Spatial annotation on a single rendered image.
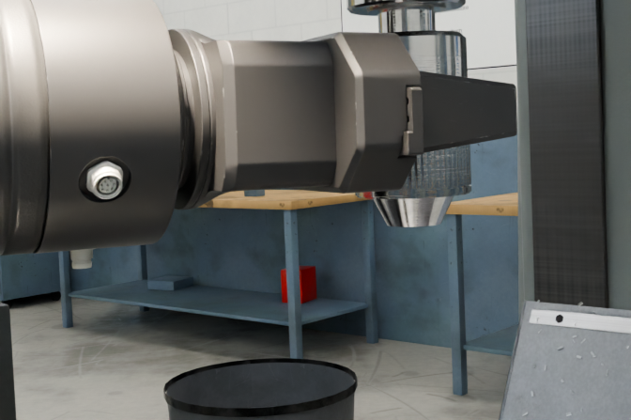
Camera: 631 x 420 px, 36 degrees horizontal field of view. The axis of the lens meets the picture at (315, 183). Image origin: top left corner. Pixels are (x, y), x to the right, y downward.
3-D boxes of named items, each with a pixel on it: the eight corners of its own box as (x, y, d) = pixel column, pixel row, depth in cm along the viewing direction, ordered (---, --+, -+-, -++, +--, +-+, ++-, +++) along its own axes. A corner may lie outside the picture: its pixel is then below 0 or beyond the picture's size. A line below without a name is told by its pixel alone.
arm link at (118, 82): (423, -30, 32) (54, -49, 27) (430, 260, 33) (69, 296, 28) (273, 18, 44) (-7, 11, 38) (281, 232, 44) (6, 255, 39)
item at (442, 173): (330, 200, 40) (325, 65, 40) (407, 192, 43) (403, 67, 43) (418, 203, 36) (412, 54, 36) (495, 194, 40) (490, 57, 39)
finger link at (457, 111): (506, 150, 39) (369, 157, 36) (504, 70, 39) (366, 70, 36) (532, 150, 37) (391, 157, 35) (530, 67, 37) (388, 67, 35)
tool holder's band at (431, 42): (325, 65, 40) (324, 39, 39) (403, 67, 43) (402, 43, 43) (412, 54, 36) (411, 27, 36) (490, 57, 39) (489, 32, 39)
